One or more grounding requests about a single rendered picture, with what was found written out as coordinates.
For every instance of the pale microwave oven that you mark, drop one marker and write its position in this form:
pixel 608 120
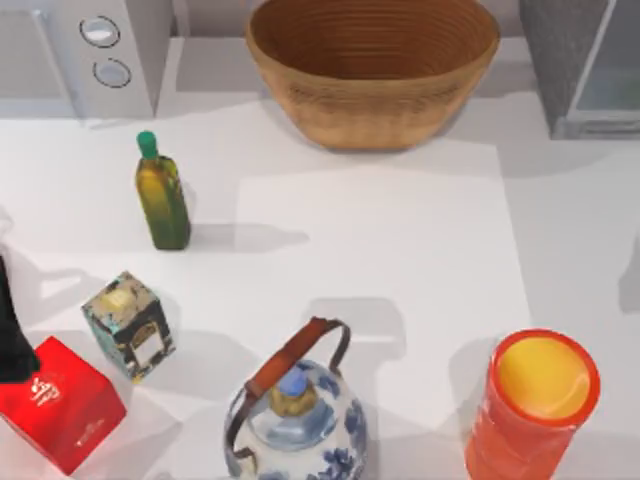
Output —
pixel 70 55

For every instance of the blue and white teapot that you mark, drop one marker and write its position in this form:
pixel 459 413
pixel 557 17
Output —
pixel 300 425

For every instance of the red box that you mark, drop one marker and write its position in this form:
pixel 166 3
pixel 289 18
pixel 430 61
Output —
pixel 60 407

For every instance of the round microwave knob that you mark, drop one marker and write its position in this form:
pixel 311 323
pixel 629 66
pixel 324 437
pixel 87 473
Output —
pixel 112 72
pixel 99 31

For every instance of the orange cup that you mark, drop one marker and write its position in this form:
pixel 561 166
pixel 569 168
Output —
pixel 530 410

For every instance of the teal and black box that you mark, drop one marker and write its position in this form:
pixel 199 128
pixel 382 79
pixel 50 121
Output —
pixel 131 327

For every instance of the woven wooden basket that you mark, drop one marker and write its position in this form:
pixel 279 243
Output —
pixel 372 75

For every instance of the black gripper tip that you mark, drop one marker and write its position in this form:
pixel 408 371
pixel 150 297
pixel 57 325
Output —
pixel 11 330

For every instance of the green oil bottle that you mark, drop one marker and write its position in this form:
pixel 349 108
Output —
pixel 162 200

